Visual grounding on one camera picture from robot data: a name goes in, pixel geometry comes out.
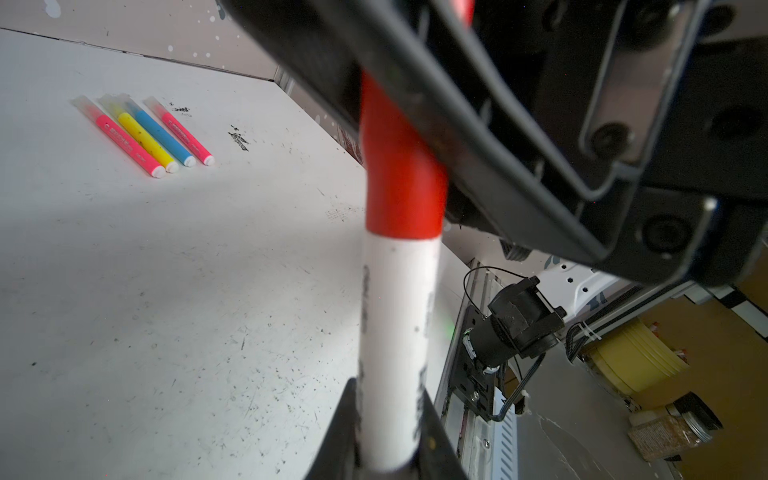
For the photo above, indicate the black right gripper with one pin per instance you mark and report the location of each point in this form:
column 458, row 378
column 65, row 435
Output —
column 655, row 112

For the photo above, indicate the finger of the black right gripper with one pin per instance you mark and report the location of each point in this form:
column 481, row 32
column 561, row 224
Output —
column 508, row 178

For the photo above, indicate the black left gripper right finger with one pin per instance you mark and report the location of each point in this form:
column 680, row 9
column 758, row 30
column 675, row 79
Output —
column 435, row 458

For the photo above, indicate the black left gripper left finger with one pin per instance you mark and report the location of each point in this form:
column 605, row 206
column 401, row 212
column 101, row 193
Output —
column 337, row 455

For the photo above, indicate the red pen cap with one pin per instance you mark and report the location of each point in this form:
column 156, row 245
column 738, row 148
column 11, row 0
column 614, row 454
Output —
column 406, row 185

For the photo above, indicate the pink-red highlighter pen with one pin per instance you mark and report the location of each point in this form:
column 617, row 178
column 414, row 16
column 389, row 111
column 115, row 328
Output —
column 186, row 138

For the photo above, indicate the blue highlighter pen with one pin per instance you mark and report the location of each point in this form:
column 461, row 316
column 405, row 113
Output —
column 158, row 133

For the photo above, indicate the yellow highlighter pen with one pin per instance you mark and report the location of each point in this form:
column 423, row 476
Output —
column 129, row 121

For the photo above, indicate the pink highlighter pen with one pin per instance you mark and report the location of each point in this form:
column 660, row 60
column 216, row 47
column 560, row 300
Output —
column 119, row 136

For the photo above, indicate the white marker pen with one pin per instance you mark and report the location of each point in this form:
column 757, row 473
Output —
column 399, row 284

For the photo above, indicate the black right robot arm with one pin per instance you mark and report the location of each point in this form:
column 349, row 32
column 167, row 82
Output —
column 628, row 136

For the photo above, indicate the glass jar with lid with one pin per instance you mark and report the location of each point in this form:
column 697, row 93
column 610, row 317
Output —
column 668, row 431

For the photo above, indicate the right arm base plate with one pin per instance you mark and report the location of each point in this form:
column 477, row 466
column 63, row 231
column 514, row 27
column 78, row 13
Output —
column 467, row 379

